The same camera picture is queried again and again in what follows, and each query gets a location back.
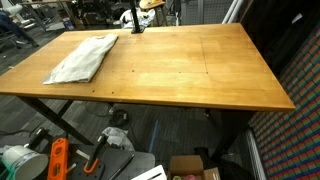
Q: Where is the black clamp tool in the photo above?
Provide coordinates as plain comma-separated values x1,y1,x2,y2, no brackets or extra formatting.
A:
25,127,51,151

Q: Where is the crumpled grey plastic bag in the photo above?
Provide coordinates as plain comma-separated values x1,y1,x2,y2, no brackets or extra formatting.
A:
101,126,136,152

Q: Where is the open cardboard box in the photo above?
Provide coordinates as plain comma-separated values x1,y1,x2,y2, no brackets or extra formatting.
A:
166,154,222,180

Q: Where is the black vertical stand pole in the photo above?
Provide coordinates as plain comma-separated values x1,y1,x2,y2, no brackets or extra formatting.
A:
129,0,147,35

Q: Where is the crumpled white cloth on stool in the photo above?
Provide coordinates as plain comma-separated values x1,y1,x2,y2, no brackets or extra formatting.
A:
119,8,156,30

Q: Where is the black rod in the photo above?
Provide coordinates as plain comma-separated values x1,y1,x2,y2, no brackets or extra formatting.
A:
108,153,136,180

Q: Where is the orange handled clamp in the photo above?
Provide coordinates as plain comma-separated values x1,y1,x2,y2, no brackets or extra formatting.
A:
82,133,110,175

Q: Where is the silver floor rail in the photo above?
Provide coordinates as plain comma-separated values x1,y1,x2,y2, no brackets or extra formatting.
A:
245,127,268,180

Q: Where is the white woven cloth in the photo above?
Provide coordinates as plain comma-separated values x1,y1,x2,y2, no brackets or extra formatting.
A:
42,33,119,85

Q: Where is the white paper box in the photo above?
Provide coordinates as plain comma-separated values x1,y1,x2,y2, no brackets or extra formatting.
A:
131,164,168,180

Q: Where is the white bucket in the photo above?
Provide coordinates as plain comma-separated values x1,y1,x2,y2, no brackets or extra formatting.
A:
1,144,50,180

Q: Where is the round wooden stool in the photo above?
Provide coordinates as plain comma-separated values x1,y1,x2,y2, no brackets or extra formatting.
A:
138,0,167,26

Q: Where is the coiled black floor cable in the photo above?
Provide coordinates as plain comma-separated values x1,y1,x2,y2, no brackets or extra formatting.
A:
109,107,130,128

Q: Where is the white pipe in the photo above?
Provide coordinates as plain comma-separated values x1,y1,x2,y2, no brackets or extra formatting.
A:
221,0,240,24
229,0,250,24

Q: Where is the dark perforated board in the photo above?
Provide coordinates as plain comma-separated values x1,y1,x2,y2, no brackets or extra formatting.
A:
66,146,156,180

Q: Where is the black floor bag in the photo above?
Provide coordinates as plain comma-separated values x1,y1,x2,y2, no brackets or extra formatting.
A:
194,146,255,180

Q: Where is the orange spirit level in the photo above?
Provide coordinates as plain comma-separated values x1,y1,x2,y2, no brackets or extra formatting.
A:
46,137,70,180

